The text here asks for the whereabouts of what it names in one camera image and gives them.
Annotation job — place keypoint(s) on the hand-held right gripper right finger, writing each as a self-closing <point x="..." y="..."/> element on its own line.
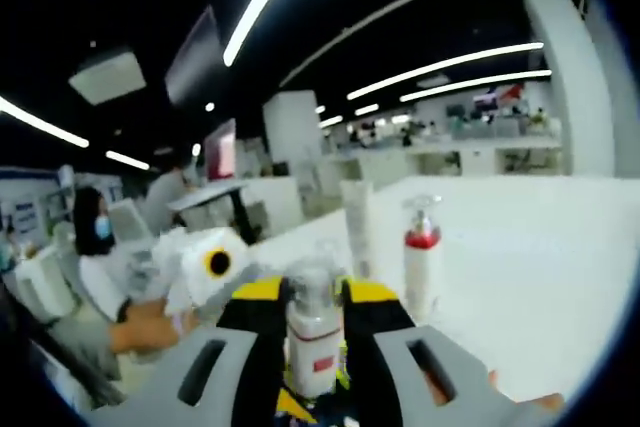
<point x="380" y="337"/>

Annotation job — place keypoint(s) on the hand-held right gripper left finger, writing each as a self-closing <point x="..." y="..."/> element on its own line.
<point x="250" y="337"/>

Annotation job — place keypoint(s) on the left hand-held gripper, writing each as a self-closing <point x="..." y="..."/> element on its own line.
<point x="190" y="262"/>

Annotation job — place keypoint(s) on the red-collared white skincare bottle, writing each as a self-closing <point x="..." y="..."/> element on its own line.
<point x="422" y="277"/>

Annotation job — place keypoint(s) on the white skincare tube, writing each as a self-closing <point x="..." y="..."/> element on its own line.
<point x="356" y="222"/>

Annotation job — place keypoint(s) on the person's left hand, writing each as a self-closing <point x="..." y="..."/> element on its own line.
<point x="145" y="327"/>

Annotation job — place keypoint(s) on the person's right hand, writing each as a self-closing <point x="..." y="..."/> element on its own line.
<point x="545" y="402"/>

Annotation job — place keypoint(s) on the white standing desk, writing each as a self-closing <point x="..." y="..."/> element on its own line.
<point x="210" y="194"/>

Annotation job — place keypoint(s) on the pink-screen monitor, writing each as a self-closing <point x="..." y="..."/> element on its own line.
<point x="220" y="152"/>

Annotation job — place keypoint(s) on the short white ceiling light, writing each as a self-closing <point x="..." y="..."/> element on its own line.
<point x="127" y="160"/>

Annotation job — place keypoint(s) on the long white ceiling light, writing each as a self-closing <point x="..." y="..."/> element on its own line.
<point x="77" y="139"/>

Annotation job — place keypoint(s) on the hanging dark screen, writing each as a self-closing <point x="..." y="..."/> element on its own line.
<point x="195" y="62"/>

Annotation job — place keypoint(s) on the background office workstations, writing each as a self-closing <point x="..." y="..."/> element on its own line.
<point x="450" y="147"/>

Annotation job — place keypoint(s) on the ceiling air-conditioner panel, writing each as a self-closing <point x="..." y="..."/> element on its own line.
<point x="107" y="77"/>

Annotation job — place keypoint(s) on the long curved ceiling light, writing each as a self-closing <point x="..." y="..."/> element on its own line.
<point x="256" y="6"/>

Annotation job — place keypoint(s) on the straight white ceiling light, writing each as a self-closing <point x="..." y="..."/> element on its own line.
<point x="530" y="75"/>
<point x="520" y="50"/>

